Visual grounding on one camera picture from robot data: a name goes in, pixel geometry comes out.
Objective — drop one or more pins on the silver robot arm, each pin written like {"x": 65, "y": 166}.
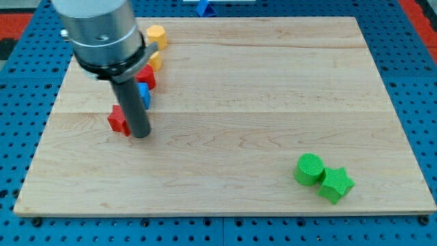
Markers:
{"x": 105, "y": 37}

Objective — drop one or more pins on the red star block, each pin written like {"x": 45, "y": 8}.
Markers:
{"x": 117, "y": 121}

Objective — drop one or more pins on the green star block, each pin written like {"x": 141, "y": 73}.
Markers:
{"x": 335, "y": 184}

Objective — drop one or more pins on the wooden board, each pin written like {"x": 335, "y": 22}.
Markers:
{"x": 237, "y": 102}

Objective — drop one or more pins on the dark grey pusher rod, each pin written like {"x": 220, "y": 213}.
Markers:
{"x": 130, "y": 100}

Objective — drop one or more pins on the blue cube block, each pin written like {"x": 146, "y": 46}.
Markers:
{"x": 145, "y": 94}

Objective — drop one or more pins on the red heart block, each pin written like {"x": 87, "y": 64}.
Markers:
{"x": 146, "y": 75}

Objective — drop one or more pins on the small yellow block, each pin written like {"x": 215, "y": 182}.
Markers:
{"x": 155, "y": 61}

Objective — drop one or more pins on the green cylinder block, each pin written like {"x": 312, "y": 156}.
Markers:
{"x": 308, "y": 169}

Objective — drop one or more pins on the yellow hexagon block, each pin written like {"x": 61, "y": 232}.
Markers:
{"x": 156, "y": 33}

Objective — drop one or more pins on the blue triangle block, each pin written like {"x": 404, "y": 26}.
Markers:
{"x": 205, "y": 9}

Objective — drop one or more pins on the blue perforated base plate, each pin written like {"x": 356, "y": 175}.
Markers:
{"x": 32, "y": 76}

